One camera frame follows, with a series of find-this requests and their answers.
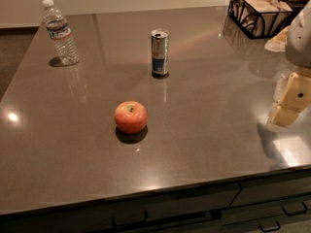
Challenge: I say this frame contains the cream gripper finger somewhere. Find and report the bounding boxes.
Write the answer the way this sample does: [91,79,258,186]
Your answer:
[270,72,311,128]
[274,74,288,102]

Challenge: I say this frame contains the red yellow apple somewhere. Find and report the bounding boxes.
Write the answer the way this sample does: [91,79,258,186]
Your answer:
[115,101,148,134]

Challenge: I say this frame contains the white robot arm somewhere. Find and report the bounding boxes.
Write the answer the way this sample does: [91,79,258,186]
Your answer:
[268,1,311,128]

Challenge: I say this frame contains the silver blue redbull can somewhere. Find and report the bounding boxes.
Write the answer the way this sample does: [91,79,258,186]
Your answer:
[151,28,169,77]

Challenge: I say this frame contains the yellow snack bag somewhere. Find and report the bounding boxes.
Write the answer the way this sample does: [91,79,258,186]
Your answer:
[264,27,289,52]

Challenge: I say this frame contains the clear plastic water bottle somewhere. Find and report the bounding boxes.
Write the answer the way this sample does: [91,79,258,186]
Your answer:
[42,0,80,66]

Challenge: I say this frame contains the black wire basket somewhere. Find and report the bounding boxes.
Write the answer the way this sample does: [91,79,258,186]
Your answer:
[227,0,295,40]

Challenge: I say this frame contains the upper right drawer handle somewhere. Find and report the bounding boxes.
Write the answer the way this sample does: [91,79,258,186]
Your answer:
[282,202,308,216]

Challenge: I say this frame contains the drawer handle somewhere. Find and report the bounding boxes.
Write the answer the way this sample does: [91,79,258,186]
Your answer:
[282,202,308,216]
[111,211,149,230]
[259,221,281,233]

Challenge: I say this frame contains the lower right drawer handle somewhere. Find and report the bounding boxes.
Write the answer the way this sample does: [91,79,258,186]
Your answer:
[259,221,281,233]

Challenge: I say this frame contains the left drawer handle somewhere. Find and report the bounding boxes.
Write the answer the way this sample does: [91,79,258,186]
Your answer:
[111,211,149,230]

